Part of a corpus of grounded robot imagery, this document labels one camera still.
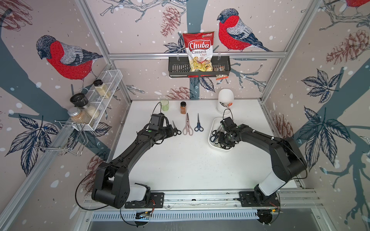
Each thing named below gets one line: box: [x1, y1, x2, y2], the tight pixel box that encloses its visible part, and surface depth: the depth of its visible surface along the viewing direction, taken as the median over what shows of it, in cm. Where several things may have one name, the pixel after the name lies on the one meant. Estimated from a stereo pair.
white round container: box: [217, 88, 235, 111], surface depth 107 cm
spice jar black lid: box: [92, 79, 112, 100], surface depth 76 cm
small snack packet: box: [212, 65, 229, 81], surface depth 92 cm
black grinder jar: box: [69, 92, 100, 119], surface depth 65 cm
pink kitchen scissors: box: [182, 112, 194, 137], surface depth 105 cm
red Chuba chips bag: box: [182, 31, 215, 72], surface depth 85 cm
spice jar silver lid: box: [67, 106, 92, 125], surface depth 61 cm
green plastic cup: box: [159, 99, 170, 112], surface depth 114 cm
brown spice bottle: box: [180, 101, 187, 115], surface depth 109 cm
